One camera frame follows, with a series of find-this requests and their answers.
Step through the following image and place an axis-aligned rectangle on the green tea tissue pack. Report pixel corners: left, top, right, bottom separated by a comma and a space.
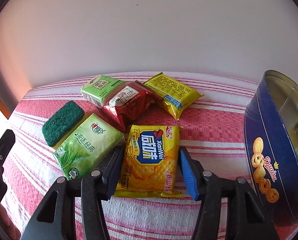
54, 114, 125, 180

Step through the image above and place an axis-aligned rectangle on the person's left hand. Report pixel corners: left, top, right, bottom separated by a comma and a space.
0, 204, 21, 240

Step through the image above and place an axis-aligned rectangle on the yellow snack packet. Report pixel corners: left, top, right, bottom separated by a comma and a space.
144, 72, 203, 120

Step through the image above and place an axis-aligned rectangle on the green-topped scouring sponge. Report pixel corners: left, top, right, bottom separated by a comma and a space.
42, 101, 85, 149

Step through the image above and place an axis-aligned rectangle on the pink striped bed cover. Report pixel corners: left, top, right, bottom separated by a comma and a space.
2, 72, 257, 239

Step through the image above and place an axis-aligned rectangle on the green tissue pack beige label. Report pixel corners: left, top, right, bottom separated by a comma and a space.
80, 75, 126, 108

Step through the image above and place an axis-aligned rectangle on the red snack packet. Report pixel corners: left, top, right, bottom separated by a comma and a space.
102, 80, 162, 132

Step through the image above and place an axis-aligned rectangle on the yellow XianWei cracker packet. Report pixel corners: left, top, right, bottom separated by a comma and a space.
114, 125, 183, 198

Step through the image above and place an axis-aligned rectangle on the blue round cookie tin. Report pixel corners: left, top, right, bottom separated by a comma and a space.
243, 70, 298, 226

